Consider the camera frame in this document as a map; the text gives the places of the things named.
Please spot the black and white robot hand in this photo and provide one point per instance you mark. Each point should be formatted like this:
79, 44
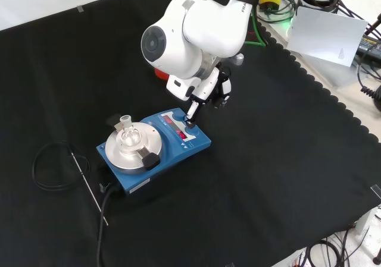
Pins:
221, 85

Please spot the clear round-bottom glass flask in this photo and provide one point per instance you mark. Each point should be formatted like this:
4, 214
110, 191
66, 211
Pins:
126, 122

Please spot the thin steel probe rod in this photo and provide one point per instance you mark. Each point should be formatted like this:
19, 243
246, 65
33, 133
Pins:
89, 189

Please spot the red round object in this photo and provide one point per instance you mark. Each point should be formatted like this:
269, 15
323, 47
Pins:
160, 74

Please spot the black box with yellow label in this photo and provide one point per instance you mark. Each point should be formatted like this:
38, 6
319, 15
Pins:
369, 48

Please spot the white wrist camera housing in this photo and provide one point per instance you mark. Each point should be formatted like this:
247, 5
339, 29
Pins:
178, 85

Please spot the heater with blue base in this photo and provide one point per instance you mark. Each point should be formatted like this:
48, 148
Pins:
175, 157

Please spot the black cloth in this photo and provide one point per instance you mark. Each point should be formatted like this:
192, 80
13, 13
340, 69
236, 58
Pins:
268, 166

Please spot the grey tape piece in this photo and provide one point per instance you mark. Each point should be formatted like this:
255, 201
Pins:
80, 9

